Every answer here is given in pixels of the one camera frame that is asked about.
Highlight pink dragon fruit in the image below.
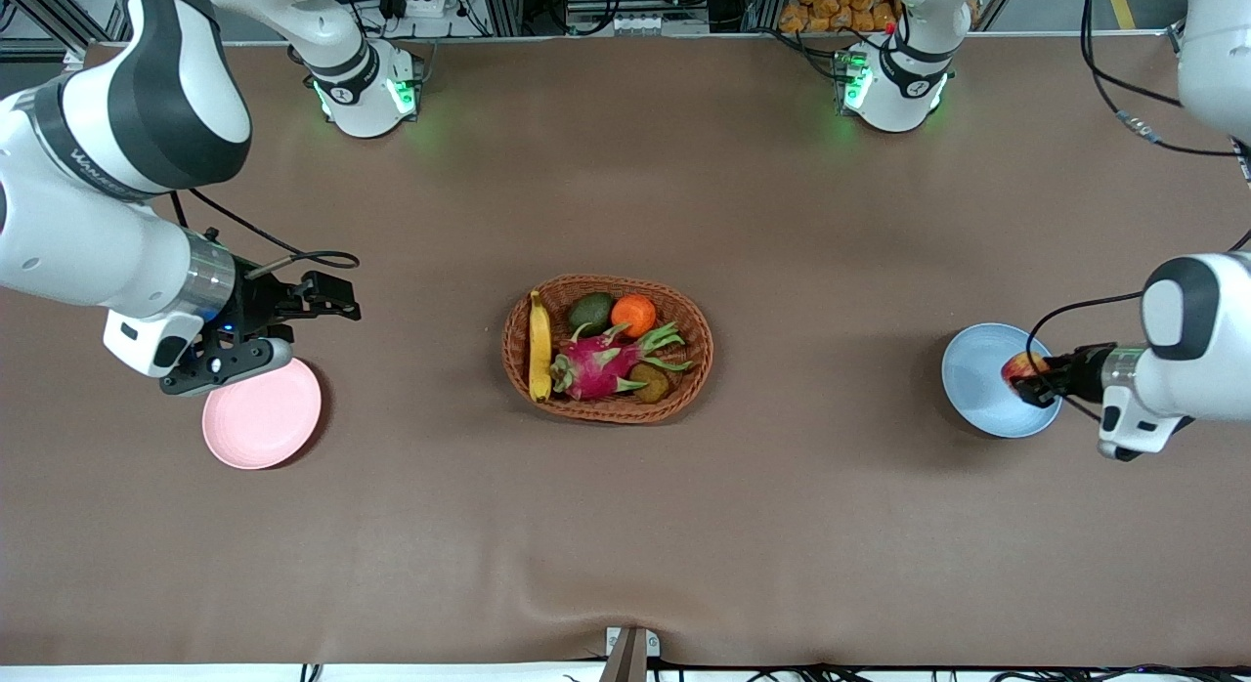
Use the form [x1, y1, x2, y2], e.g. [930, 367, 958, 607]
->
[550, 320, 697, 402]

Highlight grey electronics box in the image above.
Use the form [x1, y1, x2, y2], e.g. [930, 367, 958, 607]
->
[565, 0, 712, 36]

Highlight aluminium frame beam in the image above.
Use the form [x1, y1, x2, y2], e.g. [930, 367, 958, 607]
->
[18, 0, 123, 60]

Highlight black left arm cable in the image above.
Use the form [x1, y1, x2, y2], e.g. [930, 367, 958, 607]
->
[1025, 0, 1251, 425]

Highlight bag of orange snacks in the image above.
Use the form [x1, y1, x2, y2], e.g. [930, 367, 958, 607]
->
[779, 0, 902, 34]

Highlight brown table cloth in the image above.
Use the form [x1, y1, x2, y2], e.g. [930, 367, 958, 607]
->
[0, 32, 1251, 669]

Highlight orange fruit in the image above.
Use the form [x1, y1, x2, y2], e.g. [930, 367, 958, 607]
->
[611, 293, 658, 339]

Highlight red apple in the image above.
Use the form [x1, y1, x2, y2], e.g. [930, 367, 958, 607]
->
[1001, 351, 1053, 391]

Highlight yellow banana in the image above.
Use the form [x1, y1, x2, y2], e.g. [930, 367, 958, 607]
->
[528, 290, 554, 403]

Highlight pink plate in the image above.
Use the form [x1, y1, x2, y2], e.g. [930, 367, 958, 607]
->
[201, 357, 323, 470]

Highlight brown wicker basket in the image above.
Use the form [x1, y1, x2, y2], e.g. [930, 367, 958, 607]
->
[501, 275, 714, 425]

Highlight blue plate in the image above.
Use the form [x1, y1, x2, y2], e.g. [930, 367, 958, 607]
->
[941, 322, 1064, 440]

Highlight brown kiwi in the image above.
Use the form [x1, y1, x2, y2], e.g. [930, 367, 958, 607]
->
[628, 362, 672, 404]

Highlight green avocado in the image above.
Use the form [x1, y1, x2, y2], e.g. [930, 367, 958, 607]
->
[569, 292, 617, 337]

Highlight white metal table bracket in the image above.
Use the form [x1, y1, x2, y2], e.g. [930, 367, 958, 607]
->
[598, 626, 662, 682]

